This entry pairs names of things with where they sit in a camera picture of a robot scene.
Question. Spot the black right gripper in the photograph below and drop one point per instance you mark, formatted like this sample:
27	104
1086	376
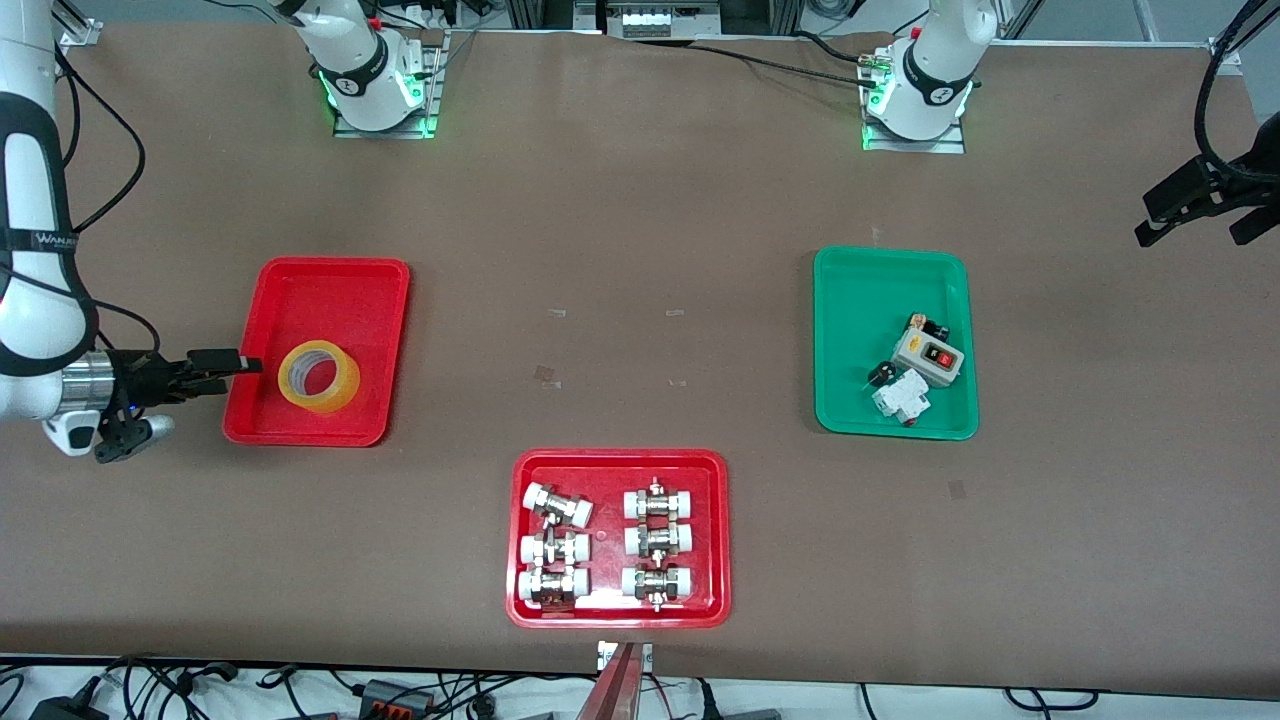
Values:
143	381

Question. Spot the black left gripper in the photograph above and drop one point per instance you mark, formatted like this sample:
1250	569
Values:
1243	184

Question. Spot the yellow packing tape roll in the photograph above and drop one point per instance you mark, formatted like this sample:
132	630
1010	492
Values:
345	385

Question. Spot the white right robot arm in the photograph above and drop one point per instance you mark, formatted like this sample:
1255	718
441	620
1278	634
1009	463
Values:
30	200

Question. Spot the red plastic tray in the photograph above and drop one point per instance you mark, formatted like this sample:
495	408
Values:
330	300
610	470

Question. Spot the green plastic tray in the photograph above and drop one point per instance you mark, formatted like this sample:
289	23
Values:
850	340

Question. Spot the black push button orange label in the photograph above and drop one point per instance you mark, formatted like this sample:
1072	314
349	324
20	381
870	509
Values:
925	325

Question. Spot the black power adapter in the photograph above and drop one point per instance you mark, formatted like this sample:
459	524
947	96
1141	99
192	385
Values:
70	708

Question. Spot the white capped metal pipe fitting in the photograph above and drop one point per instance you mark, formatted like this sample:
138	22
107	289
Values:
657	583
557	505
658	503
555	548
658	540
553	585

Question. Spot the black connector box orange levers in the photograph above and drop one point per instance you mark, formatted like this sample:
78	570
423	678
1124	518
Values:
395	697

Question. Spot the white circuit breaker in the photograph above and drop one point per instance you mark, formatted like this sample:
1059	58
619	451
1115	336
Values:
900	400

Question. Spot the small black round buzzer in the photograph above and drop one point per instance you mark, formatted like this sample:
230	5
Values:
880	375

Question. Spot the grey power strip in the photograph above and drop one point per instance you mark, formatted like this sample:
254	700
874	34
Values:
660	20

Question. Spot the aluminium frame profile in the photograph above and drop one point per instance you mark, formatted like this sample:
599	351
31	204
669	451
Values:
1228	55

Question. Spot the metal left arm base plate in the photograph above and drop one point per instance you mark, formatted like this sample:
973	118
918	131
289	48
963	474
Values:
930	147

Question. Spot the grey on-off switch box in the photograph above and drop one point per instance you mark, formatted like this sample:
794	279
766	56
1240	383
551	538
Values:
925	355

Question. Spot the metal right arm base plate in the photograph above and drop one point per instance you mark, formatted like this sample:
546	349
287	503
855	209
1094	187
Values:
432	100

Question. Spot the red metal bracket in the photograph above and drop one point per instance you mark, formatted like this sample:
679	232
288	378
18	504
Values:
615	690

